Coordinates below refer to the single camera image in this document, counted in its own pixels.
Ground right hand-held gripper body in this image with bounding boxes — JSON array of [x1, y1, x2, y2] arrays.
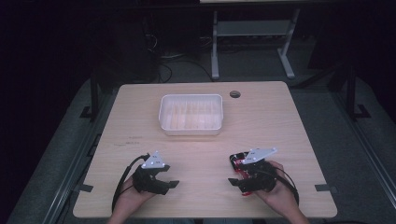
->
[[236, 147, 278, 193]]

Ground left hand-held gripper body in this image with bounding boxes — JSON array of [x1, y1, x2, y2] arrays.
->
[[132, 150, 171, 196]]

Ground person's left hand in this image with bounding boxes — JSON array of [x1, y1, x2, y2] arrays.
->
[[119, 176, 157, 213]]

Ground person's right hand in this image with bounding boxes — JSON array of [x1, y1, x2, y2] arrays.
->
[[253, 160, 301, 216]]

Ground white plastic container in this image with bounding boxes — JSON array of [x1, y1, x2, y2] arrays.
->
[[158, 93, 224, 136]]

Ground black metal stand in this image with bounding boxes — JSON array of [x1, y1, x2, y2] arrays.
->
[[79, 73, 101, 123], [341, 63, 372, 121]]

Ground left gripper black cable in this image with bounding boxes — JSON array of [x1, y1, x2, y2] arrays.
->
[[111, 153, 151, 213]]

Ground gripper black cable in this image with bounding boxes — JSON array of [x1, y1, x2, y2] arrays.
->
[[267, 167, 301, 206], [111, 153, 151, 213]]

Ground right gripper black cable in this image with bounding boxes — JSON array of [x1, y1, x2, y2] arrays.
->
[[267, 167, 301, 206]]

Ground metal floor rail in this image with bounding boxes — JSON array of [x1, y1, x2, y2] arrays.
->
[[330, 90, 396, 203], [41, 92, 117, 224]]

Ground floor cables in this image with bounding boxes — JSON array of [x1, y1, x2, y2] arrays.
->
[[141, 18, 216, 84]]

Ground white metal desk frame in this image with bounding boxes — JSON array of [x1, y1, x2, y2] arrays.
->
[[210, 8, 302, 80]]

